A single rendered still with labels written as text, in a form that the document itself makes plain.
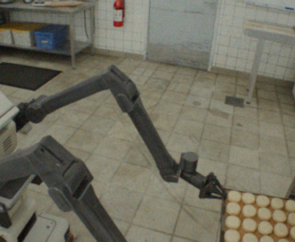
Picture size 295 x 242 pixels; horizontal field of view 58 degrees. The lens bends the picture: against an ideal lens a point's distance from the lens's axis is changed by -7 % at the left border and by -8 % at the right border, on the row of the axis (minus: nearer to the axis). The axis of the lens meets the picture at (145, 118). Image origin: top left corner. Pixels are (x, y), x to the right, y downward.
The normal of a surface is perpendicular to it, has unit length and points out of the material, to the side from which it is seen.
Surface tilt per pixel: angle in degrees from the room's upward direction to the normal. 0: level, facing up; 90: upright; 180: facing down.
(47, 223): 0
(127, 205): 0
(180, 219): 0
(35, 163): 88
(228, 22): 90
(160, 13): 90
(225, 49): 90
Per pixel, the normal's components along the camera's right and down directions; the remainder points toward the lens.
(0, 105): 0.69, -0.51
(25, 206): 0.18, -0.81
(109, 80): -0.22, 0.54
